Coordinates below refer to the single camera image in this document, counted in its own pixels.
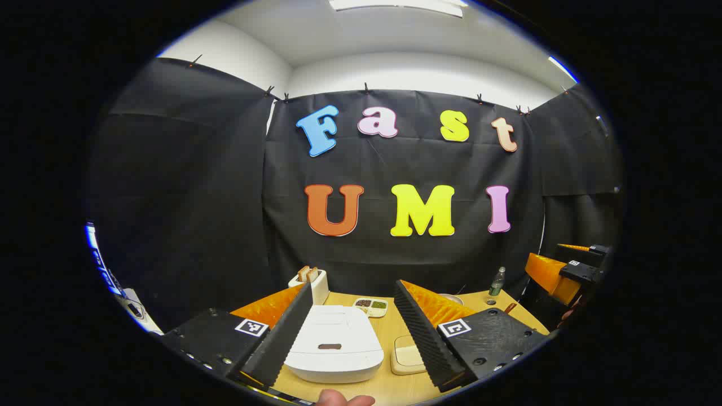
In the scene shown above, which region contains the white rice cooker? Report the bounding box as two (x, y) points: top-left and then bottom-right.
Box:
(284, 305), (385, 384)

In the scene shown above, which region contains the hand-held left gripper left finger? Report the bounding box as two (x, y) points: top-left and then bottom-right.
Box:
(161, 282), (314, 390)

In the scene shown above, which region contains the white toaster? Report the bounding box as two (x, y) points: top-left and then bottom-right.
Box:
(288, 266), (329, 306)

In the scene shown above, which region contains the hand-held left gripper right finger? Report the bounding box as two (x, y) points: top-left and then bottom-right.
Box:
(393, 279), (551, 394)

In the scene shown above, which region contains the clear box of rice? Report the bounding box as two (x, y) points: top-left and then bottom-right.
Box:
(390, 336), (427, 376)

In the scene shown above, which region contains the computer monitor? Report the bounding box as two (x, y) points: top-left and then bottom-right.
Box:
(85, 222), (122, 297)

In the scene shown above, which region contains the white box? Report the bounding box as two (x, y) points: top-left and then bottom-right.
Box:
(116, 288), (165, 337)

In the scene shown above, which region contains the white divided dish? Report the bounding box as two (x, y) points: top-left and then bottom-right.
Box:
(353, 297), (389, 318)

